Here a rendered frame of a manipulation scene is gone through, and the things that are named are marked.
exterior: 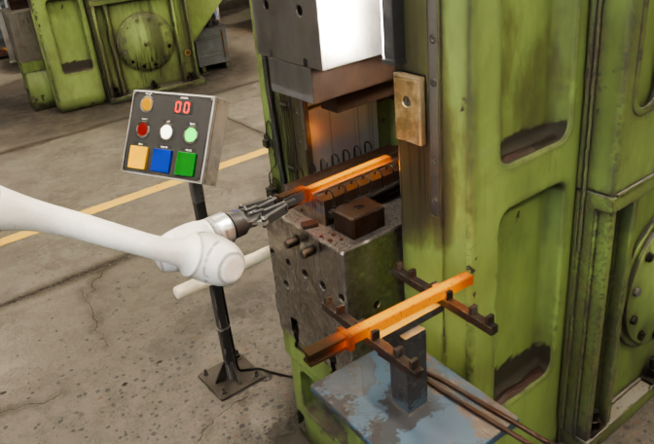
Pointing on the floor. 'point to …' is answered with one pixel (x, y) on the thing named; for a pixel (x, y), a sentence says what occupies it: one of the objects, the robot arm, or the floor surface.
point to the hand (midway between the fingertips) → (292, 198)
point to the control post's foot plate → (222, 386)
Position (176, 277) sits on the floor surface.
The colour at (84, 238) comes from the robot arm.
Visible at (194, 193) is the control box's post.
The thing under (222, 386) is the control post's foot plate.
